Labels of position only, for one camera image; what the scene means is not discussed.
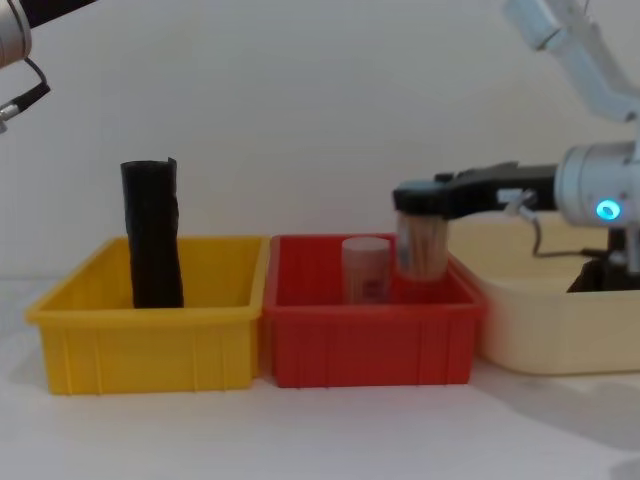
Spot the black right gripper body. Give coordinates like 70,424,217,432
492,163,560,214

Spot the clear toothpick jar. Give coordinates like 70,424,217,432
340,235,393,305
395,212,450,282

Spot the cream plastic bin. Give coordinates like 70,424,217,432
446,217,640,377

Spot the red plastic bin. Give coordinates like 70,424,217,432
260,232,488,390

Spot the black bag roll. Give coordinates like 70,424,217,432
119,155,186,310

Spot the yellow plastic bin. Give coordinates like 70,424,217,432
24,234,272,397

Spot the thin grey gripper cable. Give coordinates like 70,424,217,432
503,191,609,259

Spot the dark cable with silver plug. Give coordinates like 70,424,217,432
0,56,53,134

